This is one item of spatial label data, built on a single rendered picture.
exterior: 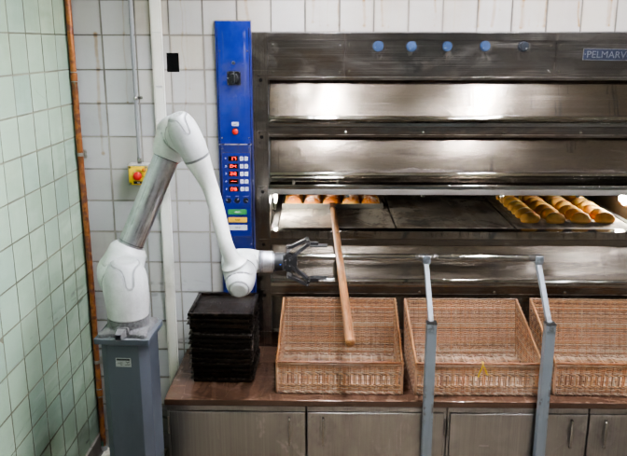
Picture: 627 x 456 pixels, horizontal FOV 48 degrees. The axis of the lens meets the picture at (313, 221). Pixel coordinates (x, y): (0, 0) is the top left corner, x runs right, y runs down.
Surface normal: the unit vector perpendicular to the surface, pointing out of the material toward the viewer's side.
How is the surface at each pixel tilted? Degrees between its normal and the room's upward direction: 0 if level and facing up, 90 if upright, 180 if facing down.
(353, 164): 70
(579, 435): 90
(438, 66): 90
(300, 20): 90
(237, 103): 90
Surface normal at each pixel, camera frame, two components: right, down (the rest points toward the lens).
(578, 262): -0.02, -0.11
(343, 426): -0.02, 0.25
